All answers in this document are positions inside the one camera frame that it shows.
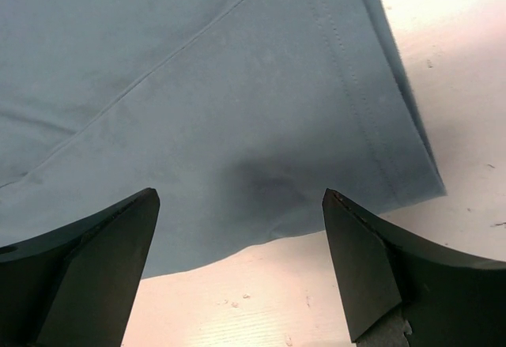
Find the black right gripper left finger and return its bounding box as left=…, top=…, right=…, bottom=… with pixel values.
left=1, top=188, right=160, bottom=347

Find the teal blue t shirt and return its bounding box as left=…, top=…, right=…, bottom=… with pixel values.
left=1, top=0, right=445, bottom=277

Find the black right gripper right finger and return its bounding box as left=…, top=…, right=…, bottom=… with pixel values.
left=323, top=190, right=505, bottom=346

